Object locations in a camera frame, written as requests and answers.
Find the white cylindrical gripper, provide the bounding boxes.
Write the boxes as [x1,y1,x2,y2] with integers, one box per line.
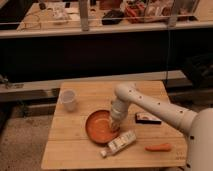
[110,98,129,131]

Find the orange ceramic bowl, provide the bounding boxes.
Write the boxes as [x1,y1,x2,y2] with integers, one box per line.
[85,110,119,144]

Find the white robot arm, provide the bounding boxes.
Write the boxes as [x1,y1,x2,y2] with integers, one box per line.
[110,82,213,171]

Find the small black box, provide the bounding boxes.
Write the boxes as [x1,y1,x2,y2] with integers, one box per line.
[135,113,162,125]

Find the clear plastic bottle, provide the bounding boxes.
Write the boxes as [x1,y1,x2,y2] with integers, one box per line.
[100,130,136,158]

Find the clear plastic cup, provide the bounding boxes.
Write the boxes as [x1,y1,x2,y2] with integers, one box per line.
[59,90,77,112]

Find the wooden table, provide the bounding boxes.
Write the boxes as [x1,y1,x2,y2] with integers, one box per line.
[41,81,186,170]

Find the orange carrot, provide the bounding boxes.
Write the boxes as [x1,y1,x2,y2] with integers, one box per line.
[145,143,172,152]

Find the black bag on shelf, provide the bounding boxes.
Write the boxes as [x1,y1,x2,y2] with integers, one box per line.
[102,10,124,25]

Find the red clutter on shelf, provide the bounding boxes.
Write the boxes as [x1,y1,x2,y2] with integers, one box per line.
[124,0,174,23]

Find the background workbench shelf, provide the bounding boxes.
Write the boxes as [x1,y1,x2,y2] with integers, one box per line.
[0,0,213,39]

